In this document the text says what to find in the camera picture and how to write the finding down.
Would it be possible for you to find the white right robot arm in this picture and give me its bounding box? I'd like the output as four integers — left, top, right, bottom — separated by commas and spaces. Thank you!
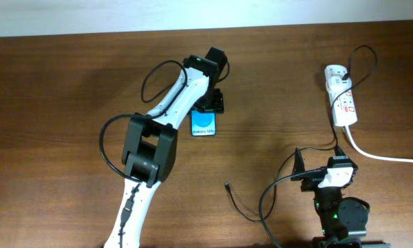
291, 149, 370, 243

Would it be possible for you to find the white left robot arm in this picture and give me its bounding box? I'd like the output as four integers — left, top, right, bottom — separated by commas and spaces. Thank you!
98, 47, 230, 247

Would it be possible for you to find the white power strip cord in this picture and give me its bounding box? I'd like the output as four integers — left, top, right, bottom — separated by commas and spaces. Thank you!
343, 125, 413, 165

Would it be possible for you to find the white USB charger adapter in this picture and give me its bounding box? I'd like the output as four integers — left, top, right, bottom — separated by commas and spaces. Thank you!
326, 76, 352, 93

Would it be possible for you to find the black charger cable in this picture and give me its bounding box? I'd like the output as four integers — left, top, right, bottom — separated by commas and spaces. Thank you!
223, 44, 379, 223

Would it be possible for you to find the white power strip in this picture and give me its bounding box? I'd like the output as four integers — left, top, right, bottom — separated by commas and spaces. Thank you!
324, 65, 357, 127

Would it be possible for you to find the blue Galaxy smartphone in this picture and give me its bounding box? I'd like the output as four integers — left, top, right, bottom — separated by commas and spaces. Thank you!
191, 110, 216, 136

